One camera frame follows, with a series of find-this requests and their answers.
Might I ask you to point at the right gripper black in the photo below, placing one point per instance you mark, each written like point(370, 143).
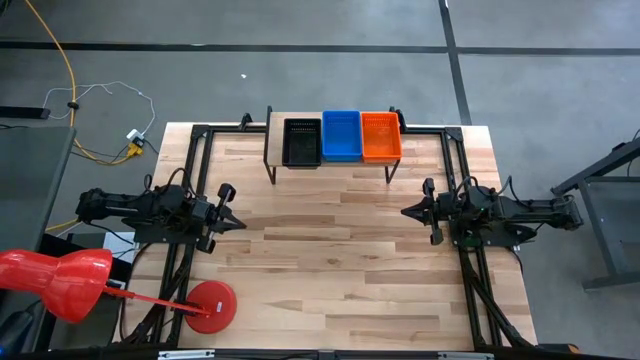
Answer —
point(440, 215)

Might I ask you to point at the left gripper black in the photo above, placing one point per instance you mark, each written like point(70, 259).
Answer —
point(210, 220)

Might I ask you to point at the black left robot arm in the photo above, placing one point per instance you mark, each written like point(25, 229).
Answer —
point(125, 210)

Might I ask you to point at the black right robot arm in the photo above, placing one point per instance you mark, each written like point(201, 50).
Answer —
point(530, 210)

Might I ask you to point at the wooden shelf with black legs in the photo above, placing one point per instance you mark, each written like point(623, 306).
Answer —
point(276, 145)

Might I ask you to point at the white paper sheet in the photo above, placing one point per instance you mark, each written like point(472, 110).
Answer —
point(117, 245)

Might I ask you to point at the yellow plug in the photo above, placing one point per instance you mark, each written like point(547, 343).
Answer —
point(133, 150)

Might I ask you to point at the white power adapter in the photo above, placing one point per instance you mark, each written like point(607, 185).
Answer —
point(135, 135)

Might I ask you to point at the black board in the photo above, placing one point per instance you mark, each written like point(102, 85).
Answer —
point(60, 242)

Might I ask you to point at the red desk lamp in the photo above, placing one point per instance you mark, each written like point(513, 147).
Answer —
point(60, 285)

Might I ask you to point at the black object with orange tip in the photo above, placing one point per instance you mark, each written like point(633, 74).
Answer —
point(570, 347)

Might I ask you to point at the grey table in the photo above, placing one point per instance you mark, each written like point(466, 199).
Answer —
point(30, 185)

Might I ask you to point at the black flat bar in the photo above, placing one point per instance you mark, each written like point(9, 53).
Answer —
point(25, 112)

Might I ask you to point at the black chair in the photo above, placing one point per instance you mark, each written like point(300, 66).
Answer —
point(20, 330)

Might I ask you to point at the black metal rig frame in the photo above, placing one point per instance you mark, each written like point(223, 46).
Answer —
point(200, 131)

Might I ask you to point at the silver metal bracket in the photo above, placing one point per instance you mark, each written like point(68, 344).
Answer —
point(185, 354)
point(467, 356)

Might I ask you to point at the dark grey desk frame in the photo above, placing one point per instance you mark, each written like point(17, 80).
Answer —
point(615, 280)

